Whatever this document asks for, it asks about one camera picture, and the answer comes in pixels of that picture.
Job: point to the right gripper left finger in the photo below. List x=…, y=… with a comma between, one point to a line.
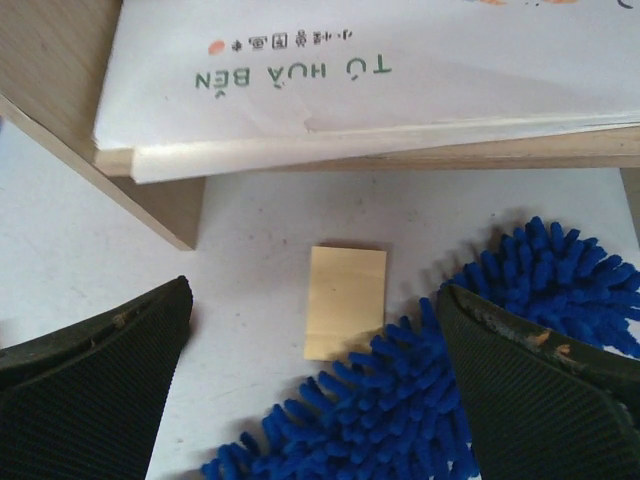
x=86, y=401

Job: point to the blue microfiber duster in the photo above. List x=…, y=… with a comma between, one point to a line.
x=394, y=411

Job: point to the white spiral notebook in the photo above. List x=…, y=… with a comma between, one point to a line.
x=196, y=88

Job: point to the yellow sticky note pad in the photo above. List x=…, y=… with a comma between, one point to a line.
x=346, y=301

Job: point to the light wooden bookshelf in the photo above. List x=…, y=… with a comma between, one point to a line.
x=54, y=56

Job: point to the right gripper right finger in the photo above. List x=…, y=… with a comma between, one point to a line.
x=540, y=405

